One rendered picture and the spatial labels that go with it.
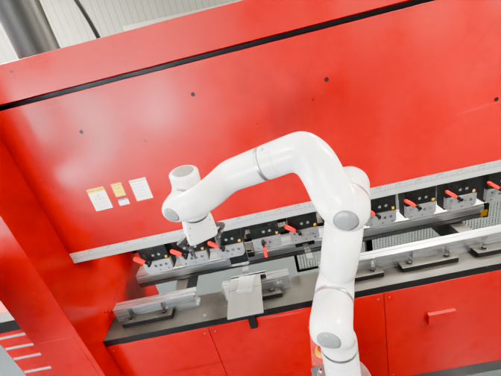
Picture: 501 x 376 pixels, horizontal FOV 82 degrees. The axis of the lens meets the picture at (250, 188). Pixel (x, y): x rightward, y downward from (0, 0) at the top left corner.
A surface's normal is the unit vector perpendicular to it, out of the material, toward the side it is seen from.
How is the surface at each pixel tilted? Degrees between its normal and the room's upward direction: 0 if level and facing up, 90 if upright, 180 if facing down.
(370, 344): 90
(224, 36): 90
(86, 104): 90
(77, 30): 90
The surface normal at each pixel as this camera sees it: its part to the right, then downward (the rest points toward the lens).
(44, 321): 0.03, 0.40
